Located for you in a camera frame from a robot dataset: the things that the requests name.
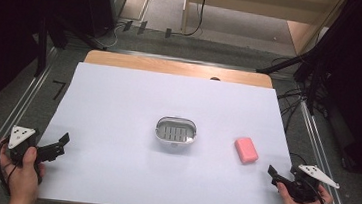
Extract wooden table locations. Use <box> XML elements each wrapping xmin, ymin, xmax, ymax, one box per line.
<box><xmin>83</xmin><ymin>49</ymin><xmax>276</xmax><ymax>90</ymax></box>

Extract black floor cables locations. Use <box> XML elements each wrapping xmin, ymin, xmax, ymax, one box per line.
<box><xmin>264</xmin><ymin>53</ymin><xmax>322</xmax><ymax>136</ymax></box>

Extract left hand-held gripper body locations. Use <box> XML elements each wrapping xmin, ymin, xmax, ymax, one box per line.
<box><xmin>5</xmin><ymin>124</ymin><xmax>54</xmax><ymax>171</ymax></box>

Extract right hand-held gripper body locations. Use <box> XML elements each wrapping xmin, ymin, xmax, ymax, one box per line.
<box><xmin>284</xmin><ymin>163</ymin><xmax>342</xmax><ymax>204</ymax></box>

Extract white floor cable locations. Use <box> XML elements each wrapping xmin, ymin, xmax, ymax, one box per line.
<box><xmin>92</xmin><ymin>19</ymin><xmax>127</xmax><ymax>51</ymax></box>

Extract light wooden cabinet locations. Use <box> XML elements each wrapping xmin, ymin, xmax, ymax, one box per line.
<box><xmin>178</xmin><ymin>0</ymin><xmax>349</xmax><ymax>61</ymax></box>

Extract grey soap dish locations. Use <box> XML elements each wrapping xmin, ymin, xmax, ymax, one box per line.
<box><xmin>153</xmin><ymin>114</ymin><xmax>200</xmax><ymax>149</ymax></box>

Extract black tripod stand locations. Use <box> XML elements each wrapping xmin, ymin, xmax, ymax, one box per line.
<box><xmin>252</xmin><ymin>0</ymin><xmax>361</xmax><ymax>120</ymax></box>

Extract person's left hand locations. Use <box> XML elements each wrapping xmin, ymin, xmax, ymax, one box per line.
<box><xmin>0</xmin><ymin>143</ymin><xmax>49</xmax><ymax>204</ymax></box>

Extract black hanging cable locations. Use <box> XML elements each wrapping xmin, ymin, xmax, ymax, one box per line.
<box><xmin>174</xmin><ymin>0</ymin><xmax>209</xmax><ymax>40</ymax></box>

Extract metal floor rail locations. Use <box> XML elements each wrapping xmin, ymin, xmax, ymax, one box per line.
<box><xmin>0</xmin><ymin>41</ymin><xmax>60</xmax><ymax>204</ymax></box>
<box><xmin>288</xmin><ymin>92</ymin><xmax>362</xmax><ymax>204</ymax></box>

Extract dark cabinet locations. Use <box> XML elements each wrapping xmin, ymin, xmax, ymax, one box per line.
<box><xmin>78</xmin><ymin>0</ymin><xmax>130</xmax><ymax>41</ymax></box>

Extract white table mat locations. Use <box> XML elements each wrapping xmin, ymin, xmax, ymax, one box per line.
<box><xmin>35</xmin><ymin>58</ymin><xmax>301</xmax><ymax>204</ymax></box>

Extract pink soap bar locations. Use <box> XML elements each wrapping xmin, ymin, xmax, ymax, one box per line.
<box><xmin>231</xmin><ymin>135</ymin><xmax>262</xmax><ymax>167</ymax></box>

